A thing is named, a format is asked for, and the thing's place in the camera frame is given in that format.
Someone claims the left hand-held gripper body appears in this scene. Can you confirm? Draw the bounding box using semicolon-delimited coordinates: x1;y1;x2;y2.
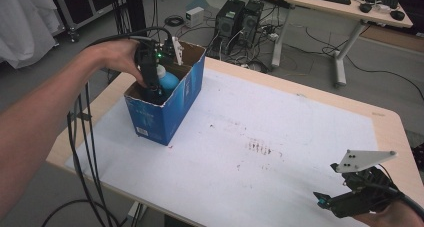
134;36;184;88

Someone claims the black upright stand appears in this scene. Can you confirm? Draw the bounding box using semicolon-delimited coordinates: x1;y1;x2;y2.
121;0;148;38

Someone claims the person's right hand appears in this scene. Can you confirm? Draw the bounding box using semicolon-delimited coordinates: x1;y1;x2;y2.
353;200;424;227

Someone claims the black computer tower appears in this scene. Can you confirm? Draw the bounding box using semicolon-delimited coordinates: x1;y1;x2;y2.
214;0;246;48
238;0;265;50

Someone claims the small white box device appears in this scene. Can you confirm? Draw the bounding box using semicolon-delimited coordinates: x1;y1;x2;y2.
184;6;205;29

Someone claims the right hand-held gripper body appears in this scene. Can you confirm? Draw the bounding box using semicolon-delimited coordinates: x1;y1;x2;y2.
329;149;403;219

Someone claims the blue cardboard box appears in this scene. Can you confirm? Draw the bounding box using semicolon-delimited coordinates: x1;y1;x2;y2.
123;41;207;146

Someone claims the white foam mat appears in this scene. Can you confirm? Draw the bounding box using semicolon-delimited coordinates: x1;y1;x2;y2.
64;68;379;227

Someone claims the person's left hand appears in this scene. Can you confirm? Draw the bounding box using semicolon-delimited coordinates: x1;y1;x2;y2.
83;38;148;88

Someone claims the long black floor cable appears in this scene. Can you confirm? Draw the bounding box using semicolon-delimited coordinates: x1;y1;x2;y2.
304;26;424;101

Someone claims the black flight case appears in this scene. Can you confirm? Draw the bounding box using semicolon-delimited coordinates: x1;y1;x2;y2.
46;0;128;43

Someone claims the thick black gripper cable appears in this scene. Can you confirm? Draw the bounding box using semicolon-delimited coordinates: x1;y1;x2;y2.
41;26;173;227

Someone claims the white cloth curtain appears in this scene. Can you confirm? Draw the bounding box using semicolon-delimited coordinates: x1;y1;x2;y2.
0;0;61;70

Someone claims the coiled black cable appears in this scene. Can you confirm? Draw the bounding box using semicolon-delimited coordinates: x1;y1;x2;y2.
164;15;185;28

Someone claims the blue bottle with white cap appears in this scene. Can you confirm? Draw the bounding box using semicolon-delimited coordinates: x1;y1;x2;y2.
155;64;181;99

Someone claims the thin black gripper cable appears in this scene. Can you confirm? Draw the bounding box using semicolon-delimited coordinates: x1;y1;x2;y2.
78;95;108;227
85;82;116;227

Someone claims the wooden desk with white legs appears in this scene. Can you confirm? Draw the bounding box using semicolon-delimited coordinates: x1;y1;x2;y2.
271;0;414;88

